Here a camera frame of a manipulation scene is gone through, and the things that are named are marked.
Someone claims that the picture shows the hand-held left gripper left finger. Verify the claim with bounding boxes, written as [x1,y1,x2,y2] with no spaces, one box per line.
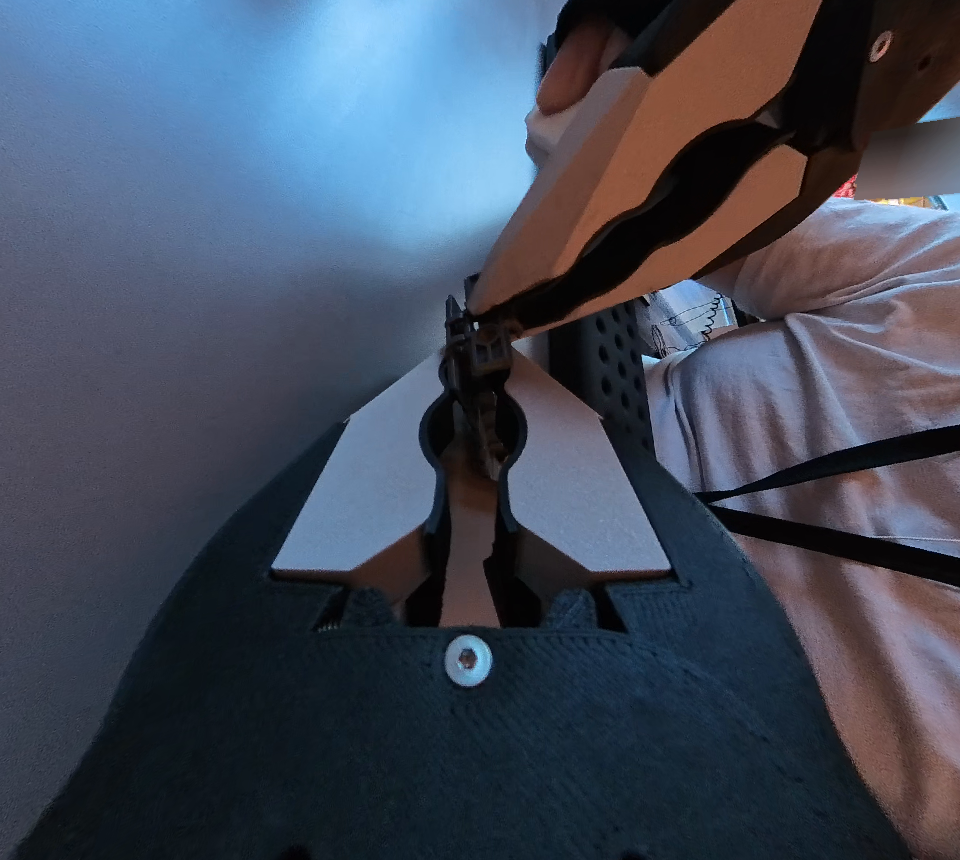
[270,349,459,587]

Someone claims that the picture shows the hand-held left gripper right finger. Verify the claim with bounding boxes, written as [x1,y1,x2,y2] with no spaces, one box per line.
[487,343,672,600]

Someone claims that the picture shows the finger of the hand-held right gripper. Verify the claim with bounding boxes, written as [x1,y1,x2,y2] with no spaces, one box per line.
[467,0,828,317]
[516,144,809,336]

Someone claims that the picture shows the small black track link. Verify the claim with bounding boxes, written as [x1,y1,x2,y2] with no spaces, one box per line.
[446,275,519,381]

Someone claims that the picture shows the grey desk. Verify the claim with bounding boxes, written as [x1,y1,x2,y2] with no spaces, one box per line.
[0,0,579,846]

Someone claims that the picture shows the person's right hand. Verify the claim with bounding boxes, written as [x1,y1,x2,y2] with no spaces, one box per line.
[540,22,629,115]

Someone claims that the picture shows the black perforated panel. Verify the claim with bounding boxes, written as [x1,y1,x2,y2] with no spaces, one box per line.
[547,298,657,456]

